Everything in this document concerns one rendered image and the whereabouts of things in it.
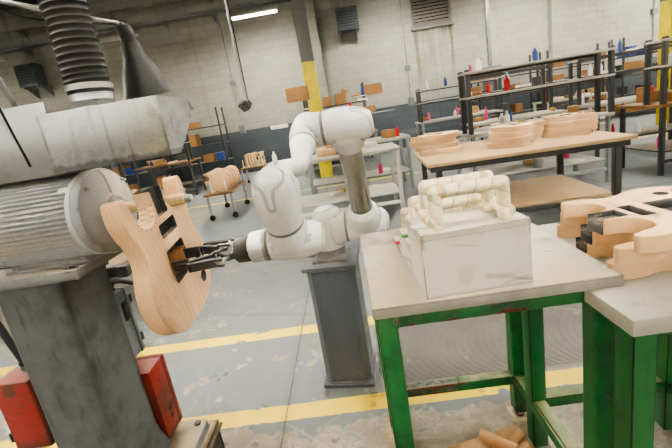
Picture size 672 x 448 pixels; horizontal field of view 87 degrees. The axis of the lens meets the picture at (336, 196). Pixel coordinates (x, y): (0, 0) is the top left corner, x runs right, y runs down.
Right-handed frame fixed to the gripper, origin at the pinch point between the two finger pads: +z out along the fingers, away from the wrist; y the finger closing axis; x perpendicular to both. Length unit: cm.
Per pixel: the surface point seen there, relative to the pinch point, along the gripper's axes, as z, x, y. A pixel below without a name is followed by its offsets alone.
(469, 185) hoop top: -79, 11, -10
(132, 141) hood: -1.1, 34.8, -5.0
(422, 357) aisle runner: -75, -117, 73
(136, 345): 39, -40, 20
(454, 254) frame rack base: -73, -5, -13
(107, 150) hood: 5.6, 33.7, -5.0
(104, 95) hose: 5.6, 46.5, 1.7
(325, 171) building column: 0, -149, 682
